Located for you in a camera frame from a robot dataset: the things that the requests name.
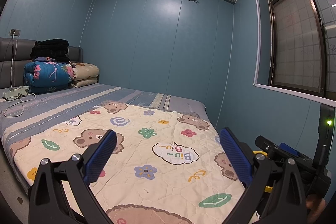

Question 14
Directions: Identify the cream bear pattern quilt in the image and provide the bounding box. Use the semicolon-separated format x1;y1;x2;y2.
1;100;244;223

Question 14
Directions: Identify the beige folded pillow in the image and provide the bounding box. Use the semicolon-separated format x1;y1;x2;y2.
71;63;100;88

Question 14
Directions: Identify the grey padded headboard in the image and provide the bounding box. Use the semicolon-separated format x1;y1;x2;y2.
0;37;83;89

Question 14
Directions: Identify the white charging cable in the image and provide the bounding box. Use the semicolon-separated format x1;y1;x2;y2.
2;35;37;118

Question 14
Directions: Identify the white framed window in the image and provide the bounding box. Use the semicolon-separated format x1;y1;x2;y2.
253;0;335;106

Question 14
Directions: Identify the black clothing pile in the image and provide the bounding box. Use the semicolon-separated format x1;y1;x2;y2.
30;39;70;63

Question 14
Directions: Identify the green small cloth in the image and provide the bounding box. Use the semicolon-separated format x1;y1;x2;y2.
2;86;30;101

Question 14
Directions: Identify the wall power socket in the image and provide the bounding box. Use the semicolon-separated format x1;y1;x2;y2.
9;28;21;36

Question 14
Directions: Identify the blue floral folded blanket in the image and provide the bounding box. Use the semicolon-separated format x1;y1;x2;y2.
23;61;74;94

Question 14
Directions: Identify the person right hand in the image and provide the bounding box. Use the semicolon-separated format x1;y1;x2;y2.
306;195;326;224

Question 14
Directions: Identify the yellow rimmed black trash bin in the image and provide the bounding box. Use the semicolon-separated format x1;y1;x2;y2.
253;151;273;193

